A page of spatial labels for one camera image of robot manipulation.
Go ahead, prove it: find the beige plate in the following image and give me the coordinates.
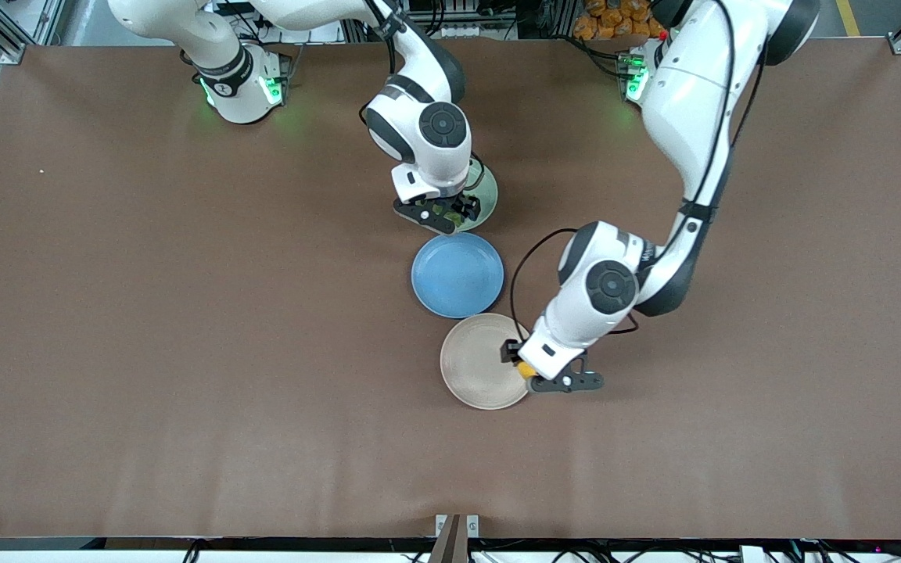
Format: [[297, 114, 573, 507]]
[[440, 313, 533, 411]]

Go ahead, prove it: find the orange packets pile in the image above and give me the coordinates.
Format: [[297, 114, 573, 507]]
[[573, 0, 666, 41]]

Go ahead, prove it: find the black base cable bundle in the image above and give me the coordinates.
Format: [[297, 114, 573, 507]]
[[568, 35, 631, 79]]

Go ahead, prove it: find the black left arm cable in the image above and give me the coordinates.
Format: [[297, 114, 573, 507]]
[[510, 0, 769, 341]]

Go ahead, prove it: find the grey camera pole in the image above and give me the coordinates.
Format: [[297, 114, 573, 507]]
[[428, 514, 468, 563]]

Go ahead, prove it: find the green lettuce leaf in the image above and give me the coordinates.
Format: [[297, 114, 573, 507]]
[[433, 200, 468, 229]]

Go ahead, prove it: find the blue plate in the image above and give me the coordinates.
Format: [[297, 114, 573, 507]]
[[411, 231, 505, 320]]

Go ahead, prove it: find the grey equipment rack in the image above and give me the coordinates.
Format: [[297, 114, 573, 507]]
[[407, 0, 522, 40]]

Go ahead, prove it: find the aluminium rack post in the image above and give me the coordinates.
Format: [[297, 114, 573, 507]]
[[548, 0, 579, 38]]

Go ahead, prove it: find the small metal bracket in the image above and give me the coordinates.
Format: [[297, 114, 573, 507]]
[[435, 514, 480, 540]]

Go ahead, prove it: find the light green plate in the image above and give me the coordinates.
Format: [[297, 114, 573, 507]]
[[450, 156, 499, 233]]

